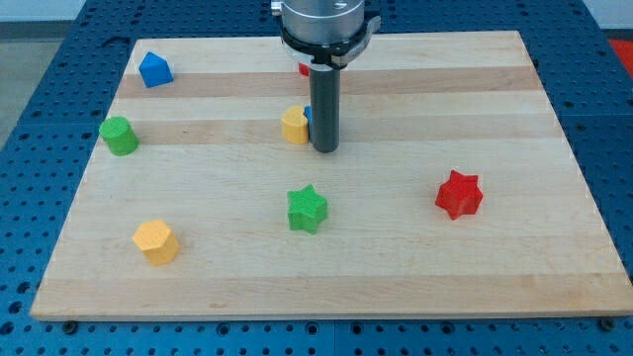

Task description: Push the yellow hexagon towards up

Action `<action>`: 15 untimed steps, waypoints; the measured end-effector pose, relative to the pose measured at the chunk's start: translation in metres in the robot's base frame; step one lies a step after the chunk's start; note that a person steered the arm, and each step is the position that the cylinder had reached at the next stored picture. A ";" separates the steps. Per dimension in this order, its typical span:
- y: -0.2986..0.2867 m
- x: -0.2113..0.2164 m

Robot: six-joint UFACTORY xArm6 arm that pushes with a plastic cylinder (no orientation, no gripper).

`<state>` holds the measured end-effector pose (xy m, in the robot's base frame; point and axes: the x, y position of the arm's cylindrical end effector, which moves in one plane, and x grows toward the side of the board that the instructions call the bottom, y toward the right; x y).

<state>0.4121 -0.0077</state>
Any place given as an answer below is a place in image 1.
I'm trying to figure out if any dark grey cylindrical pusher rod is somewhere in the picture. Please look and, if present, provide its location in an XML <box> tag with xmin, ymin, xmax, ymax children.
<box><xmin>310</xmin><ymin>69</ymin><xmax>340</xmax><ymax>153</ymax></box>

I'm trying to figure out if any red block behind arm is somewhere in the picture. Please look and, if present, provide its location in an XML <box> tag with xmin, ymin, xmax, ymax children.
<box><xmin>298</xmin><ymin>63</ymin><xmax>310</xmax><ymax>77</ymax></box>

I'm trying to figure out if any yellow hexagon block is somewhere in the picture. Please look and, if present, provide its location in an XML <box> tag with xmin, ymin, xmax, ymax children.
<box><xmin>133</xmin><ymin>220</ymin><xmax>180</xmax><ymax>265</ymax></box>

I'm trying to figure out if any blue block behind rod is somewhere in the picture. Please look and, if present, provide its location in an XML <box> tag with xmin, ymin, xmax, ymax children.
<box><xmin>304</xmin><ymin>106</ymin><xmax>313</xmax><ymax>142</ymax></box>

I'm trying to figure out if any yellow heart block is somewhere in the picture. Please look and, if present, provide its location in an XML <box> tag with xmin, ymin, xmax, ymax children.
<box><xmin>281</xmin><ymin>105</ymin><xmax>310</xmax><ymax>144</ymax></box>

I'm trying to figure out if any green star block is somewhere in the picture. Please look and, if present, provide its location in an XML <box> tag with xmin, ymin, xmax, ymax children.
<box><xmin>287</xmin><ymin>184</ymin><xmax>328</xmax><ymax>234</ymax></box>

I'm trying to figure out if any wooden board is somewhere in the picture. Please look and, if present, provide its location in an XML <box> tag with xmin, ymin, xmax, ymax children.
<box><xmin>31</xmin><ymin>31</ymin><xmax>632</xmax><ymax>321</ymax></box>

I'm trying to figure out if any blue pentagon block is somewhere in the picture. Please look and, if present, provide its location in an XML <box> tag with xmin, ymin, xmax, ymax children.
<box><xmin>138</xmin><ymin>51</ymin><xmax>173</xmax><ymax>88</ymax></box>

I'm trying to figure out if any red star block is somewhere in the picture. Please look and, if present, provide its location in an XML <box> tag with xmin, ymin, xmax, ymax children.
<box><xmin>435</xmin><ymin>170</ymin><xmax>484</xmax><ymax>220</ymax></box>

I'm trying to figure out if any green cylinder block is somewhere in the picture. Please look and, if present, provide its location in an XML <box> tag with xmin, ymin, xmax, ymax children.
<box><xmin>99</xmin><ymin>117</ymin><xmax>139</xmax><ymax>156</ymax></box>

